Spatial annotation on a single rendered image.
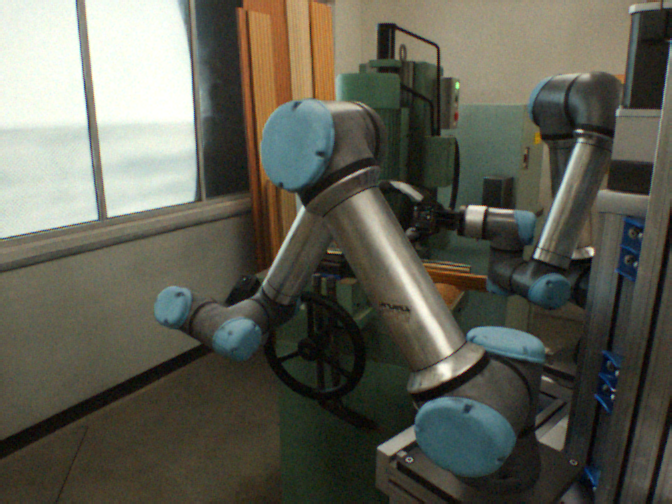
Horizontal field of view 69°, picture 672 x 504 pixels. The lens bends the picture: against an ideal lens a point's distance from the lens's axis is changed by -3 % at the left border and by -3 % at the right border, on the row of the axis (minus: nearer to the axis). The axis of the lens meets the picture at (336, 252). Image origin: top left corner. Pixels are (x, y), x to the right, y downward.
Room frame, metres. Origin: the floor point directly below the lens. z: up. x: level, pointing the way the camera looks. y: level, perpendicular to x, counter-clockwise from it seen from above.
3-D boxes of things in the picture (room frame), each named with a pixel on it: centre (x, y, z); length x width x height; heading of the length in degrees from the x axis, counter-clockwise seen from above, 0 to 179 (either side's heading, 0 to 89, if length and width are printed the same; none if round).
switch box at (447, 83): (1.66, -0.35, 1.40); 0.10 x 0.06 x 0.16; 154
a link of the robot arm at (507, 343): (0.68, -0.25, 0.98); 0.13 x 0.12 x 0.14; 147
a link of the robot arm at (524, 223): (1.09, -0.39, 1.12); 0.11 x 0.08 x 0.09; 64
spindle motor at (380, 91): (1.44, -0.09, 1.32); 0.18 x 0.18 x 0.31
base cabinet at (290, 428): (1.55, -0.14, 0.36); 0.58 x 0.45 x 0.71; 154
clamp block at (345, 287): (1.26, -0.01, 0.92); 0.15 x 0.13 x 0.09; 64
